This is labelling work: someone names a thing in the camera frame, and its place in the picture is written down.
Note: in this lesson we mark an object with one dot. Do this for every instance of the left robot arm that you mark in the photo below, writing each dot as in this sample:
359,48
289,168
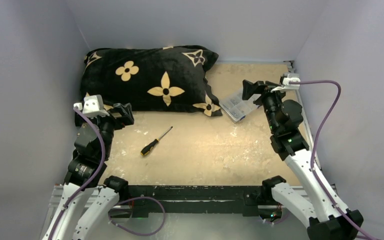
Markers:
92,148

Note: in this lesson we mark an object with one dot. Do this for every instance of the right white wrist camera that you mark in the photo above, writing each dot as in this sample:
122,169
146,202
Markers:
288,82

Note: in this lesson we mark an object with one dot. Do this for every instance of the black yellow screwdriver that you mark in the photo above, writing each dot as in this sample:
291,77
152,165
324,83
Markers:
148,148

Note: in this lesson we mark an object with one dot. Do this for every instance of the clear plastic screw box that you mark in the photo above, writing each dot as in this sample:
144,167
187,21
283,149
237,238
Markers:
237,108

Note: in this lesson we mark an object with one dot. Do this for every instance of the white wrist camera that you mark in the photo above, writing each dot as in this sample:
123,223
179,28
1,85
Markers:
92,106
288,82

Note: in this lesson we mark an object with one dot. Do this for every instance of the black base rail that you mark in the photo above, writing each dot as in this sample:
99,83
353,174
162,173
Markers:
202,199

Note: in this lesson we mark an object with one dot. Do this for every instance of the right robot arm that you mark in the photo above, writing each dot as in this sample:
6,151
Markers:
323,213

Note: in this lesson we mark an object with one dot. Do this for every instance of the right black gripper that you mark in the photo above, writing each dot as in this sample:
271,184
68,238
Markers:
260,91

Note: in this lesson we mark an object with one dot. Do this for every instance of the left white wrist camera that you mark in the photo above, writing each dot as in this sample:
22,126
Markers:
92,106

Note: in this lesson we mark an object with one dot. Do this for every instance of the black floral pillowcase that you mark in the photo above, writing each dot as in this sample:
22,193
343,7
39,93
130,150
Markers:
165,79

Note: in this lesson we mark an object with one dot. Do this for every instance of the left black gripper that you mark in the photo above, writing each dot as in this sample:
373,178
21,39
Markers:
126,117

